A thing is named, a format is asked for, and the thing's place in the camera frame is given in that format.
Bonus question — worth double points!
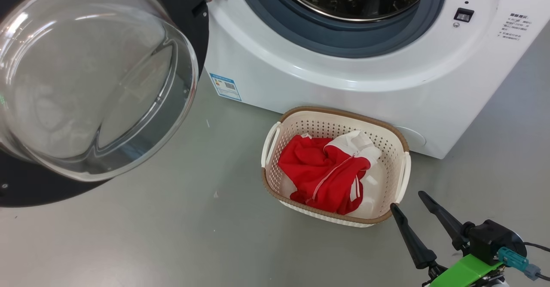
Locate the dark washing machine glass door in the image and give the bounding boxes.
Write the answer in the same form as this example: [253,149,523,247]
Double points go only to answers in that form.
[0,0,210,208]

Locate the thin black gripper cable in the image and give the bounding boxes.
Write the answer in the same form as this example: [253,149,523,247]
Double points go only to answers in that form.
[523,241,550,253]

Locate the teal camera cable connector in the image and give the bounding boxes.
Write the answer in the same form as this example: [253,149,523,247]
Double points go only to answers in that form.
[497,246,541,281]

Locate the red and white zip jacket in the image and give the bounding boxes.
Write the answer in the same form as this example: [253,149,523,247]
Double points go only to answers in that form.
[301,130,383,216]

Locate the white front-load washing machine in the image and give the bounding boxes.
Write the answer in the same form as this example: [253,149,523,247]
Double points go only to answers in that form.
[202,0,550,160]

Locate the cream plastic basket, brown rim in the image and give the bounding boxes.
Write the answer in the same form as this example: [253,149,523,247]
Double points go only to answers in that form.
[261,106,412,229]

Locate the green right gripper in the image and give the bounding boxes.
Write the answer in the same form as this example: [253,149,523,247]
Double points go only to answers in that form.
[390,191,506,287]

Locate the red shorts with white stripe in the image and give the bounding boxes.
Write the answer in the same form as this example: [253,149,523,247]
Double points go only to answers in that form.
[278,134,333,204]

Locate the blue energy label sticker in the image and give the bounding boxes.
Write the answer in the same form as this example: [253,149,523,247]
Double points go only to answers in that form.
[209,73,242,102]

